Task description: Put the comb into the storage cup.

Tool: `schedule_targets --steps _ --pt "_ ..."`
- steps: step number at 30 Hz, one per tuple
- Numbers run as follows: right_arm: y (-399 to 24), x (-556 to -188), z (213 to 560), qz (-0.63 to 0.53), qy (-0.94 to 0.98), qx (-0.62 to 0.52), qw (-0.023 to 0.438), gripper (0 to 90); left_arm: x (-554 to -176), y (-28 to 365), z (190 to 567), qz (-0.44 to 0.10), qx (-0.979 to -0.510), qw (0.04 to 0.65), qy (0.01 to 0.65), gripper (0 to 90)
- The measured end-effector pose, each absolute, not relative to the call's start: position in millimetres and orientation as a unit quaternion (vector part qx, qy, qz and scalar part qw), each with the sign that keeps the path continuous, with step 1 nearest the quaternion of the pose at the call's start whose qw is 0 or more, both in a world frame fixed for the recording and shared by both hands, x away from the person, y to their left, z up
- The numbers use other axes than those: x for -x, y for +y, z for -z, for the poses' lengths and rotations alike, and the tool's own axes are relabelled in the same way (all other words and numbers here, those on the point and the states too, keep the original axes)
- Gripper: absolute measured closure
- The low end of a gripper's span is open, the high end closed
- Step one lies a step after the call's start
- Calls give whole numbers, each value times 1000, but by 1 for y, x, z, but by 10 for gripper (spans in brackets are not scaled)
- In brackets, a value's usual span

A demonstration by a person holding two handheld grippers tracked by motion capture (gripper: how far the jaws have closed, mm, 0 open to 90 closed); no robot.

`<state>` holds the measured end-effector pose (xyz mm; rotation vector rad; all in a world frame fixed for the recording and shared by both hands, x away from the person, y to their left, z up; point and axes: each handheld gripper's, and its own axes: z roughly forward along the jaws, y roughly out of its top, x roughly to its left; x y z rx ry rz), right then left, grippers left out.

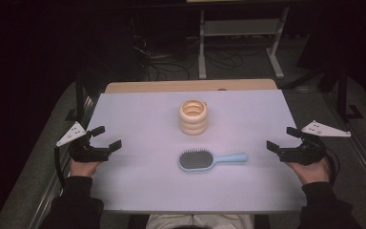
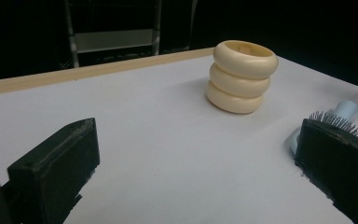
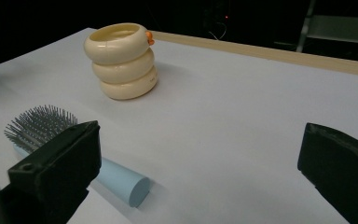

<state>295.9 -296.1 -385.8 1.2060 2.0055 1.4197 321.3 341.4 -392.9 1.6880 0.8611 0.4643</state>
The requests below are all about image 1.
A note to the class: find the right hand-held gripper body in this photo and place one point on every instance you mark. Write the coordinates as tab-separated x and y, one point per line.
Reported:
305	152

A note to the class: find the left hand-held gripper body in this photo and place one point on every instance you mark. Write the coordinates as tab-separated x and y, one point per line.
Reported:
85	152

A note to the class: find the person's left hand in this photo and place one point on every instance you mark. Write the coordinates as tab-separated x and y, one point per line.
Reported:
83	168

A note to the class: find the person's right hand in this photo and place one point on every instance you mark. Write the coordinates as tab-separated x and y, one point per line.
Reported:
311	173

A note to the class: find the black metal stand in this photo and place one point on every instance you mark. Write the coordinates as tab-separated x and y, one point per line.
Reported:
80	98
343	95

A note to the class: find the light blue hairbrush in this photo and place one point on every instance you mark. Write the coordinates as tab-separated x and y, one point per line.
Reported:
197	160

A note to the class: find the beige ringed cup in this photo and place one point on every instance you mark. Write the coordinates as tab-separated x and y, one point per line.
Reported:
193	117

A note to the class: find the light wooden table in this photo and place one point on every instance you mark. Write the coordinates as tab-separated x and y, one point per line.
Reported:
190	86

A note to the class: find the person's light trousers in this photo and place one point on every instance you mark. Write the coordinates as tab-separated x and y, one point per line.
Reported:
200	221

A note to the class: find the aluminium frame rail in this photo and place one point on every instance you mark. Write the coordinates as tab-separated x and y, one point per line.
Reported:
362	159
49	203

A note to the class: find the white metal stand frame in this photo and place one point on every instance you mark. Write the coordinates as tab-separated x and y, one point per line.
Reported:
241	28

